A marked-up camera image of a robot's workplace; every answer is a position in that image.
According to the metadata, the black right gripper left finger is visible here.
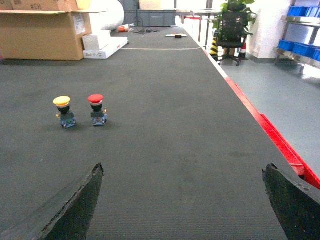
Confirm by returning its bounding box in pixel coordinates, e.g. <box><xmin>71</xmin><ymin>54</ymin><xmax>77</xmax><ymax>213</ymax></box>
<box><xmin>0</xmin><ymin>163</ymin><xmax>104</xmax><ymax>240</ymax></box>

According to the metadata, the grey plastic crate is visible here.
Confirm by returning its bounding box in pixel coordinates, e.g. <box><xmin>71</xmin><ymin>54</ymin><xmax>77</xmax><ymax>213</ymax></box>
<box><xmin>123</xmin><ymin>9</ymin><xmax>177</xmax><ymax>27</ymax></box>

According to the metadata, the white foam roll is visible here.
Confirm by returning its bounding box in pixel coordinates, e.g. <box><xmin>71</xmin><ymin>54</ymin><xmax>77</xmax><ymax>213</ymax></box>
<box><xmin>89</xmin><ymin>0</ymin><xmax>125</xmax><ymax>32</ymax></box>

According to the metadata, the yellow mushroom push button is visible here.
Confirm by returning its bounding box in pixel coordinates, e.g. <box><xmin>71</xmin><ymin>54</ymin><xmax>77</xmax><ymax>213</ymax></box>
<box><xmin>53</xmin><ymin>96</ymin><xmax>77</xmax><ymax>129</ymax></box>

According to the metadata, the flat white board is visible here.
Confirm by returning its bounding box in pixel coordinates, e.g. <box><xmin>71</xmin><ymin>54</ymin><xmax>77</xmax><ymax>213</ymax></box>
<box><xmin>165</xmin><ymin>33</ymin><xmax>187</xmax><ymax>39</ymax></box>

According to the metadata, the flat white carton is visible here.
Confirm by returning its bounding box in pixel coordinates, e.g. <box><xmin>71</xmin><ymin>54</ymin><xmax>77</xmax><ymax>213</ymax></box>
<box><xmin>83</xmin><ymin>37</ymin><xmax>129</xmax><ymax>60</ymax></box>

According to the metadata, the red mushroom push button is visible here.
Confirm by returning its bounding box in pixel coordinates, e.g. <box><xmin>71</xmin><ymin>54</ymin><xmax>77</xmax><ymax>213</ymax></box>
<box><xmin>88</xmin><ymin>94</ymin><xmax>108</xmax><ymax>126</ymax></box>

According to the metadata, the green potted plant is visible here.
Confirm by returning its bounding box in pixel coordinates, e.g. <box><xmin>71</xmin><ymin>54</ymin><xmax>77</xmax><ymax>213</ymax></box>
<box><xmin>212</xmin><ymin>0</ymin><xmax>258</xmax><ymax>38</ymax></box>

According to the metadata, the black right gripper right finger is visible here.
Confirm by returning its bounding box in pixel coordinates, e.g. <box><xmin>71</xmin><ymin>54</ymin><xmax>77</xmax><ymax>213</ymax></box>
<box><xmin>262</xmin><ymin>163</ymin><xmax>320</xmax><ymax>240</ymax></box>

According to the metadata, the small white box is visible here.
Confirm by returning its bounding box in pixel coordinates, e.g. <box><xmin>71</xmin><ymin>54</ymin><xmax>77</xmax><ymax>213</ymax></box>
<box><xmin>82</xmin><ymin>30</ymin><xmax>111</xmax><ymax>51</ymax></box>

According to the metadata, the black office chair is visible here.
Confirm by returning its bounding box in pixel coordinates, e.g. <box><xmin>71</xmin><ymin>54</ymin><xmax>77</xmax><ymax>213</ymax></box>
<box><xmin>216</xmin><ymin>11</ymin><xmax>248</xmax><ymax>67</ymax></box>

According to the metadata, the striped traffic cone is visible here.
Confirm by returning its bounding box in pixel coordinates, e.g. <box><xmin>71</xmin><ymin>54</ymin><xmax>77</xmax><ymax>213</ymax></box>
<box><xmin>209</xmin><ymin>31</ymin><xmax>219</xmax><ymax>56</ymax></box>

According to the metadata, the large brown cardboard box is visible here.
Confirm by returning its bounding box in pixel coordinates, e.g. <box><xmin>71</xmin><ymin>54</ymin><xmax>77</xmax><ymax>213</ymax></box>
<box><xmin>0</xmin><ymin>0</ymin><xmax>108</xmax><ymax>61</ymax></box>

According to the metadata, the steel shelf rack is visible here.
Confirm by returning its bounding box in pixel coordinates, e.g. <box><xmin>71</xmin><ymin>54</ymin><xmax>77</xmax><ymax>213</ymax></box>
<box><xmin>273</xmin><ymin>0</ymin><xmax>320</xmax><ymax>69</ymax></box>

